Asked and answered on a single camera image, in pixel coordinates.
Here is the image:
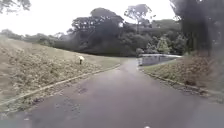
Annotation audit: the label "dark wood of trees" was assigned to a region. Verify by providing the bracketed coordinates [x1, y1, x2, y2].
[0, 3, 188, 58]

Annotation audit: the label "grey asphalt path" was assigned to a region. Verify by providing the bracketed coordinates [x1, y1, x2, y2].
[0, 58, 224, 128]

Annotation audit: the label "pale concrete kerb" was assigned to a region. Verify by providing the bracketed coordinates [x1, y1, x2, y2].
[0, 63, 122, 108]

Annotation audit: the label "concrete kerb with gravel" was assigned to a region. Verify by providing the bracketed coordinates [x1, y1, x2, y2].
[137, 67, 224, 101]

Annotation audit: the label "grass verge with leaves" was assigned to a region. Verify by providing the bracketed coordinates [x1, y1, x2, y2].
[141, 49, 224, 96]

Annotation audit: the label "leaf-strewn grass slope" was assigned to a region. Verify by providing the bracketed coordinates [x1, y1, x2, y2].
[0, 35, 129, 113]

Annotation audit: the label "large dark tree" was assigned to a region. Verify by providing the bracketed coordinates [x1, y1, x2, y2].
[169, 0, 224, 58]

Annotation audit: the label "overhanging tree branches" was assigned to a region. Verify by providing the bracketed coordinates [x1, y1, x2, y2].
[0, 0, 32, 14]

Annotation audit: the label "small white marker post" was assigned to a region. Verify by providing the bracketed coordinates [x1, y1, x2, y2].
[77, 55, 86, 66]

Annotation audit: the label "grey concrete wall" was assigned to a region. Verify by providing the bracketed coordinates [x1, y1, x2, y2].
[137, 53, 183, 67]

